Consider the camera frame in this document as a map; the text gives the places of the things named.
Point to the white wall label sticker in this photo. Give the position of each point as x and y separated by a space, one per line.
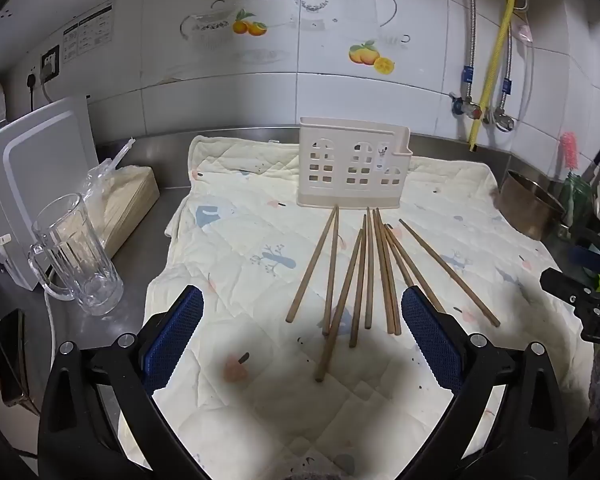
87 32

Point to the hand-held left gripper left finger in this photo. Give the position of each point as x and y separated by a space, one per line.
175 340

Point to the beige stack in plastic bag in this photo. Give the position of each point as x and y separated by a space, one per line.
125 195

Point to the metal pot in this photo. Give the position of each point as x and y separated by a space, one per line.
525 210

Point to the pink bottle brush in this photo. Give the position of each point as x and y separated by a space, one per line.
569 150

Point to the cream quilted printed mat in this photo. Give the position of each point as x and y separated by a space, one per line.
260 200

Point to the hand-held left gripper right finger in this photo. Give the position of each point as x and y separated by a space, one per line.
432 340

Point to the green bristle brush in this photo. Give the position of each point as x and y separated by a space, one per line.
577 195

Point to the wooden chopstick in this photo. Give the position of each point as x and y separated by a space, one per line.
383 272
312 264
358 282
415 269
368 270
331 277
447 271
389 272
340 305
399 255

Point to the black power plug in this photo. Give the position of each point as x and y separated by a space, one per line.
31 81

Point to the clear glass mug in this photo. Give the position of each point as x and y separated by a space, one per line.
75 240

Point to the beige plastic chopstick holder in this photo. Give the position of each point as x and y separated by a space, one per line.
350 145

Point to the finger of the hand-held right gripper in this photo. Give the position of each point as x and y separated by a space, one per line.
585 254
560 282

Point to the black wall socket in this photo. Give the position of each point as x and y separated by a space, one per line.
50 62

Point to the pink tag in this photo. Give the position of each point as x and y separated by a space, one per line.
525 32

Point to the white cutting board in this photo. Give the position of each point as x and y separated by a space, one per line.
82 125
35 185

